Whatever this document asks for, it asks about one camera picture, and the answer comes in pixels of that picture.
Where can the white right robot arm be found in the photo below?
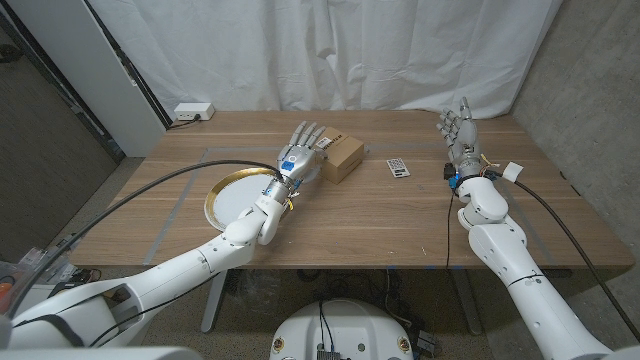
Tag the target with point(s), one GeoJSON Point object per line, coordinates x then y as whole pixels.
{"type": "Point", "coordinates": [495, 240]}

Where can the white gold-rimmed paper plate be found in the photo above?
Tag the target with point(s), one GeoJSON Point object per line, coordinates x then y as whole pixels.
{"type": "Point", "coordinates": [235, 197]}

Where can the black stand pole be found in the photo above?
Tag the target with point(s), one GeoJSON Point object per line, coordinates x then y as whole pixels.
{"type": "Point", "coordinates": [130, 65]}

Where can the white power strip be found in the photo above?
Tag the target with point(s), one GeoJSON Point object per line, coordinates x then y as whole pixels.
{"type": "Point", "coordinates": [194, 111]}

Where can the brown cardboard packing box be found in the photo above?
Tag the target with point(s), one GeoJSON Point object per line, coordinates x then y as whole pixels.
{"type": "Point", "coordinates": [345, 155]}

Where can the grey table leg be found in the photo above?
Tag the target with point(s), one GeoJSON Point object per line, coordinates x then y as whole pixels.
{"type": "Point", "coordinates": [214, 300]}
{"type": "Point", "coordinates": [467, 305]}

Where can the white curtain backdrop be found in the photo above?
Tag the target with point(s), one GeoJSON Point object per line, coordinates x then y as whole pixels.
{"type": "Point", "coordinates": [325, 50]}

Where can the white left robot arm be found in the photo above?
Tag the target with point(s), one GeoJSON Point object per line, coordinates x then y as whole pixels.
{"type": "Point", "coordinates": [235, 235]}

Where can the grey power adapter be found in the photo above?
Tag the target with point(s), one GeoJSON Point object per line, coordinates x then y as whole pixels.
{"type": "Point", "coordinates": [427, 342]}

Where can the white mini calculator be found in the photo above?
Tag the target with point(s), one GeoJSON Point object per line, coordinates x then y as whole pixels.
{"type": "Point", "coordinates": [398, 168]}

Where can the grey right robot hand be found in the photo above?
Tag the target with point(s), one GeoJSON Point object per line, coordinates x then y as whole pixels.
{"type": "Point", "coordinates": [467, 142]}

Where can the white board panel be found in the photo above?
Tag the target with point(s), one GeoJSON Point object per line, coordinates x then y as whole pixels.
{"type": "Point", "coordinates": [85, 75]}

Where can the clear bags of parts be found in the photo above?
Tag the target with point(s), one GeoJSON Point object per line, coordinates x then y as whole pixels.
{"type": "Point", "coordinates": [47, 260]}

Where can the clear bin with orange item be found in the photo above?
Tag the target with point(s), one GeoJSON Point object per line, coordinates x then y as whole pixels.
{"type": "Point", "coordinates": [10, 285]}

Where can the yellow black foot pedal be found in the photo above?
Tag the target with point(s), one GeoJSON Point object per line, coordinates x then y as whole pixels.
{"type": "Point", "coordinates": [65, 287]}

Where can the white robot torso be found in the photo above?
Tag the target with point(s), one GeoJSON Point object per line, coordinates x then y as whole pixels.
{"type": "Point", "coordinates": [345, 330]}

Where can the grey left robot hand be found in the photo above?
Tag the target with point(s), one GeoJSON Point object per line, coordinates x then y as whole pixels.
{"type": "Point", "coordinates": [297, 162]}

